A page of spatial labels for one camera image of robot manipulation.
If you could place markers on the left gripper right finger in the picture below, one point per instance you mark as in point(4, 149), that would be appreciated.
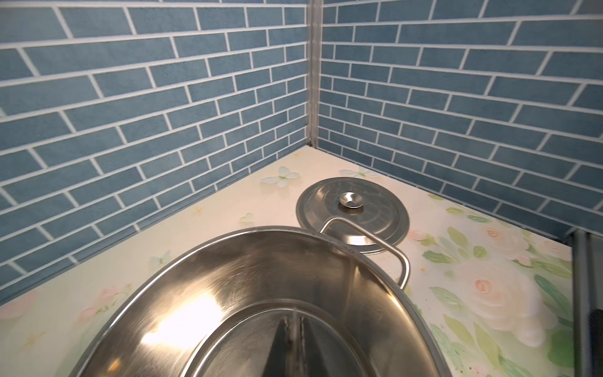
point(316, 349)

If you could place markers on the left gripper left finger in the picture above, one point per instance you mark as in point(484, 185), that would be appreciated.
point(277, 362)

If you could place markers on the steel pot lid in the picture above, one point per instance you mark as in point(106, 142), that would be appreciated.
point(364, 203)

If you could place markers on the steel soup pot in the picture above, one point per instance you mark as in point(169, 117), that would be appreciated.
point(214, 311)

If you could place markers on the floral table mat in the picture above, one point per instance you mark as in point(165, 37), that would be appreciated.
point(498, 299)

